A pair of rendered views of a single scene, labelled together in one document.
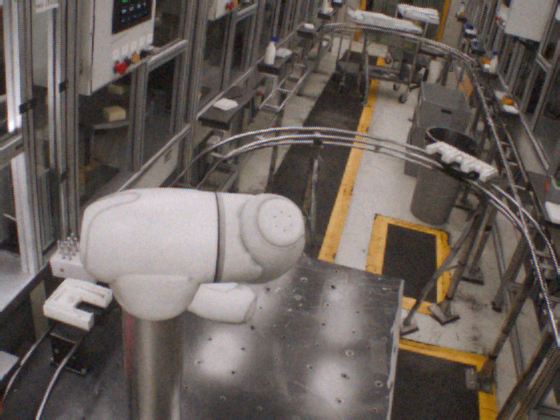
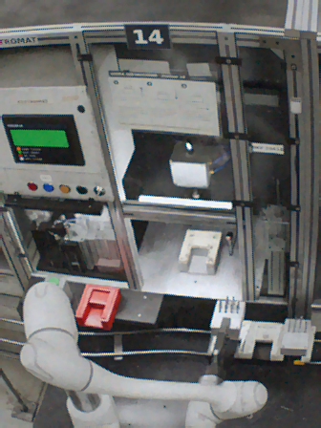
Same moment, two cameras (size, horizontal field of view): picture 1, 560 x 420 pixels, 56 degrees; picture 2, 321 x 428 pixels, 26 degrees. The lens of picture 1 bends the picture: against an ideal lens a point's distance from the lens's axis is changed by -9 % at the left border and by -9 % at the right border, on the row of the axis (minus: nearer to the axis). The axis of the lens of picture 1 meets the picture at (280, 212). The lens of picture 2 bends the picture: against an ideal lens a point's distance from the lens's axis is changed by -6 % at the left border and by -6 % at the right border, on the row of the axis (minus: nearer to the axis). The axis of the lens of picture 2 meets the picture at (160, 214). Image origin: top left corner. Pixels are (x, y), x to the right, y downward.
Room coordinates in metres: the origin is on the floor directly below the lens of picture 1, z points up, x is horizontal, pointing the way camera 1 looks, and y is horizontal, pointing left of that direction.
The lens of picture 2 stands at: (1.28, -0.88, 2.95)
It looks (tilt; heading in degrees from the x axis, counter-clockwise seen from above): 45 degrees down; 104
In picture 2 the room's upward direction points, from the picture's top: 11 degrees counter-clockwise
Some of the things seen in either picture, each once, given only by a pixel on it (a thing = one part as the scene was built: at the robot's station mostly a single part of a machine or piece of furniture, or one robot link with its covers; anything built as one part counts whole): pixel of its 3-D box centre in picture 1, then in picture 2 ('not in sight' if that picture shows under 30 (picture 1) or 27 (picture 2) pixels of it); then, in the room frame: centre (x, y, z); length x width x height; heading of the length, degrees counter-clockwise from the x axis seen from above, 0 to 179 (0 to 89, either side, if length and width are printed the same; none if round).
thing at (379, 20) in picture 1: (378, 53); not in sight; (6.43, -0.77, 0.48); 0.88 x 0.56 x 0.96; 100
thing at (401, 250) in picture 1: (410, 260); not in sight; (2.98, -0.86, 0.01); 1.00 x 0.55 x 0.01; 172
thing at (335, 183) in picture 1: (342, 111); not in sight; (5.53, -0.44, 0.01); 5.85 x 0.59 x 0.01; 172
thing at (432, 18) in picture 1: (413, 41); not in sight; (7.64, -1.35, 0.48); 0.84 x 0.58 x 0.97; 0
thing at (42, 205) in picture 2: not in sight; (52, 203); (0.54, 0.70, 1.37); 0.36 x 0.04 x 0.04; 172
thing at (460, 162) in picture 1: (459, 165); not in sight; (2.65, -0.86, 0.84); 0.37 x 0.14 x 0.10; 50
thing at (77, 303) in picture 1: (96, 287); (264, 345); (1.23, 0.49, 0.84); 0.36 x 0.14 x 0.10; 172
